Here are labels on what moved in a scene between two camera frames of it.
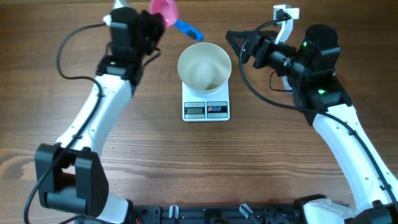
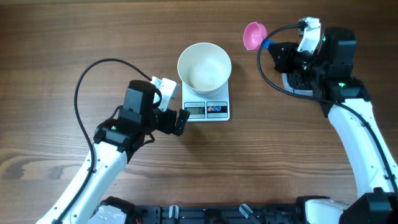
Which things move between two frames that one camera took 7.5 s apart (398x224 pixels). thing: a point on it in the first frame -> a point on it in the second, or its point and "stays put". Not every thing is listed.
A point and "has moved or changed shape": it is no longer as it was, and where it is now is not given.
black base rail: (216, 214) stays put
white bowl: (204, 68) stays put
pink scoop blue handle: (168, 9) has moved or changed shape
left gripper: (147, 19) -> (170, 116)
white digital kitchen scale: (203, 109) stays put
